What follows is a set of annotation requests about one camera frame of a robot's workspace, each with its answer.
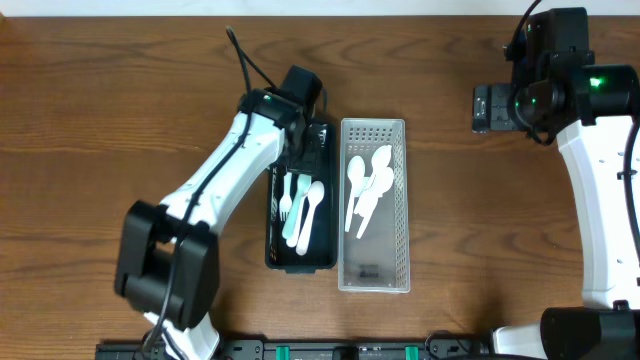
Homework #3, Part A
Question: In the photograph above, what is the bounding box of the black mounting rail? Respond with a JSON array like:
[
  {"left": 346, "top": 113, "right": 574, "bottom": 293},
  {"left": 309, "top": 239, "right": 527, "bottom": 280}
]
[{"left": 94, "top": 329, "right": 496, "bottom": 360}]

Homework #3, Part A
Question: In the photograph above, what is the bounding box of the right black cable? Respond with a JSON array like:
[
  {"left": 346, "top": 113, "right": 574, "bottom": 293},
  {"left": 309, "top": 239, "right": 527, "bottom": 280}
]
[{"left": 504, "top": 0, "right": 640, "bottom": 246}]

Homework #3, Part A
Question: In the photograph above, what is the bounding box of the black cable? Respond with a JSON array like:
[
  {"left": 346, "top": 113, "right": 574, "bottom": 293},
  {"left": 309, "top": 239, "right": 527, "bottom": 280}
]
[
  {"left": 504, "top": 0, "right": 640, "bottom": 246},
  {"left": 142, "top": 25, "right": 281, "bottom": 360}
]

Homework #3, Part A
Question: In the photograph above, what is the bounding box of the white plastic spoon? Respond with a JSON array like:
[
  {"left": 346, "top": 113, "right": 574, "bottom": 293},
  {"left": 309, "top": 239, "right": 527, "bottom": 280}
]
[
  {"left": 356, "top": 167, "right": 394, "bottom": 239},
  {"left": 296, "top": 181, "right": 325, "bottom": 256},
  {"left": 345, "top": 156, "right": 365, "bottom": 232}
]

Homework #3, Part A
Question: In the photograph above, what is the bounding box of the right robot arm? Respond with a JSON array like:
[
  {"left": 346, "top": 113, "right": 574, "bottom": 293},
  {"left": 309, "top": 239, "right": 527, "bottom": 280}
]
[{"left": 472, "top": 7, "right": 639, "bottom": 359}]

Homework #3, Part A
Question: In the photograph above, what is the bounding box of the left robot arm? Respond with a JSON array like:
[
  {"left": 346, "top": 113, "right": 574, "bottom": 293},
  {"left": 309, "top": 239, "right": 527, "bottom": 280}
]
[{"left": 114, "top": 66, "right": 323, "bottom": 359}]

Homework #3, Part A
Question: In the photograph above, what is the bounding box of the white plastic spoon diagonal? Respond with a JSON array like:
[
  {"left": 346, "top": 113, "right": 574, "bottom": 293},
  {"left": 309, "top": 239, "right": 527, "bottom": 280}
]
[{"left": 354, "top": 145, "right": 392, "bottom": 214}]

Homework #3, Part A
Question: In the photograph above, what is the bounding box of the left black cable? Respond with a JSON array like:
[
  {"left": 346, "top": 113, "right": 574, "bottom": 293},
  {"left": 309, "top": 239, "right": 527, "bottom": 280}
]
[{"left": 142, "top": 25, "right": 281, "bottom": 360}]

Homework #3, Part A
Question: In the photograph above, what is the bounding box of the black plastic basket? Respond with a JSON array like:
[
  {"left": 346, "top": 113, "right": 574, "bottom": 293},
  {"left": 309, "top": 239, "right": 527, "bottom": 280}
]
[{"left": 265, "top": 123, "right": 338, "bottom": 274}]

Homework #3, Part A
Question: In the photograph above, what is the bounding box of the white plastic utensil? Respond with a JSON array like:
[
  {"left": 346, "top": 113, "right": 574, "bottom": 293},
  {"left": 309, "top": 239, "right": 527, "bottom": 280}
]
[{"left": 279, "top": 172, "right": 293, "bottom": 222}]

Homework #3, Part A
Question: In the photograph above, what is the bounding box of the clear plastic basket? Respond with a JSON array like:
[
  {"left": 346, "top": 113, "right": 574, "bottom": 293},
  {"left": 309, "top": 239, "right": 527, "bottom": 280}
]
[{"left": 338, "top": 118, "right": 410, "bottom": 293}]

